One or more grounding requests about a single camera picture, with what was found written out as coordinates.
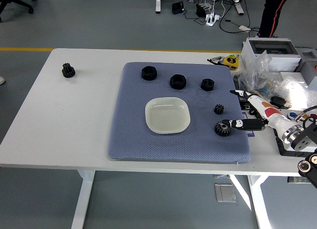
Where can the large black gear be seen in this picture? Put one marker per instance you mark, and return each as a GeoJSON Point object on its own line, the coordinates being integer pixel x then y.
{"type": "Point", "coordinates": [221, 129]}

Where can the grey floor outlet plate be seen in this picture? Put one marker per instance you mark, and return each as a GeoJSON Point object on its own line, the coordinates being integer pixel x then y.
{"type": "Point", "coordinates": [225, 193]}

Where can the bubble wrap bag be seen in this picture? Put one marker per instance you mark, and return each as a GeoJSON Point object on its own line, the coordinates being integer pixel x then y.
{"type": "Point", "coordinates": [294, 92]}

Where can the medium black hex nut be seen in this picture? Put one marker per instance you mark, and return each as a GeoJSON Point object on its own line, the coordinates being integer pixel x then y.
{"type": "Point", "coordinates": [177, 82]}

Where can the grey box with red button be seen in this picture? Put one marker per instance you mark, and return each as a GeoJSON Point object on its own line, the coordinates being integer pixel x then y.
{"type": "Point", "coordinates": [307, 61]}

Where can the white desk leg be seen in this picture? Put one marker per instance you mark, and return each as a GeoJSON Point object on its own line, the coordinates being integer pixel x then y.
{"type": "Point", "coordinates": [239, 6]}
{"type": "Point", "coordinates": [158, 3]}

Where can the small black hex nut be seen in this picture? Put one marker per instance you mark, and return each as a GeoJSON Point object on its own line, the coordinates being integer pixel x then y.
{"type": "Point", "coordinates": [207, 85]}

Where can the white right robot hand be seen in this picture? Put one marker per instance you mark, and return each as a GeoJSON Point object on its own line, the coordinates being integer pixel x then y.
{"type": "Point", "coordinates": [268, 112]}

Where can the black charger box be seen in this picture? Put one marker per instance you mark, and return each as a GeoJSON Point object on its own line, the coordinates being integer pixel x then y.
{"type": "Point", "coordinates": [177, 7]}

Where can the white power strip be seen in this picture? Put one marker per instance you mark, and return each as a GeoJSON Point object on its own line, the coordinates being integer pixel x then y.
{"type": "Point", "coordinates": [211, 18]}

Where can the grey enclosure box clear lid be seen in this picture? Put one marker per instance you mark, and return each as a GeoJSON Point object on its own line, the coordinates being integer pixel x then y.
{"type": "Point", "coordinates": [247, 53]}

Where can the yellow tape measure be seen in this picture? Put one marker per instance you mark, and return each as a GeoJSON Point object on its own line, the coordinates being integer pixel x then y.
{"type": "Point", "coordinates": [231, 61]}

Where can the white table leg with brace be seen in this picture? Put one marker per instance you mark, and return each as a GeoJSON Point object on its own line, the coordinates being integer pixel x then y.
{"type": "Point", "coordinates": [260, 209]}

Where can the person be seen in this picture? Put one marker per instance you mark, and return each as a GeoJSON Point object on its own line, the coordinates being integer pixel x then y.
{"type": "Point", "coordinates": [270, 16]}
{"type": "Point", "coordinates": [1, 79]}

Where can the black office chair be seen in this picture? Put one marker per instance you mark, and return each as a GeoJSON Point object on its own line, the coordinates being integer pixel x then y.
{"type": "Point", "coordinates": [13, 1]}

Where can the clear plastic bag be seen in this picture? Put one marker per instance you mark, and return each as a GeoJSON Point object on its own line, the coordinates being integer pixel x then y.
{"type": "Point", "coordinates": [257, 73]}

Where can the small black gear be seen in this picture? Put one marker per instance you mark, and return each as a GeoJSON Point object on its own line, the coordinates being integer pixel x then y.
{"type": "Point", "coordinates": [219, 109]}

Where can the small black fob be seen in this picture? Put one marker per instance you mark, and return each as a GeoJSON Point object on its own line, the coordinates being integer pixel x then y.
{"type": "Point", "coordinates": [278, 101]}

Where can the black metal hand tool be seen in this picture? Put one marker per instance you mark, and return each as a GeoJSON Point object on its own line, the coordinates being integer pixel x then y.
{"type": "Point", "coordinates": [216, 60]}

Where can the white square dish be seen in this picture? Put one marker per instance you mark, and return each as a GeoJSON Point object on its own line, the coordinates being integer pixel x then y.
{"type": "Point", "coordinates": [167, 115]}

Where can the black and white device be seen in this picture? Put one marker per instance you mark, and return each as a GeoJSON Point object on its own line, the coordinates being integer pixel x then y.
{"type": "Point", "coordinates": [284, 149]}

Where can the white flat box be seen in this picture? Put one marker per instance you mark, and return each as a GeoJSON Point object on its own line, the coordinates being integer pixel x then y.
{"type": "Point", "coordinates": [294, 77]}

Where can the black power adapter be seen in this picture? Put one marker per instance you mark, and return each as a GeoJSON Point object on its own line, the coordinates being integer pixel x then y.
{"type": "Point", "coordinates": [200, 10]}

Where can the black stepped double gear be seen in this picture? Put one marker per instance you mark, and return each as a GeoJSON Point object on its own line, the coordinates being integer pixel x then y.
{"type": "Point", "coordinates": [68, 71]}

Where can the large black hex nut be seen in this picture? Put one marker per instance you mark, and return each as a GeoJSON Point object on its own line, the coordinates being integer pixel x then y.
{"type": "Point", "coordinates": [149, 73]}

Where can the blue-grey textured mat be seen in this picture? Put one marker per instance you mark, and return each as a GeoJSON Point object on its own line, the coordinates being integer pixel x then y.
{"type": "Point", "coordinates": [173, 147]}

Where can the white inline adapter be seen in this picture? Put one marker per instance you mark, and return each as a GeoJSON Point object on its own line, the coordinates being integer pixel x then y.
{"type": "Point", "coordinates": [244, 27]}

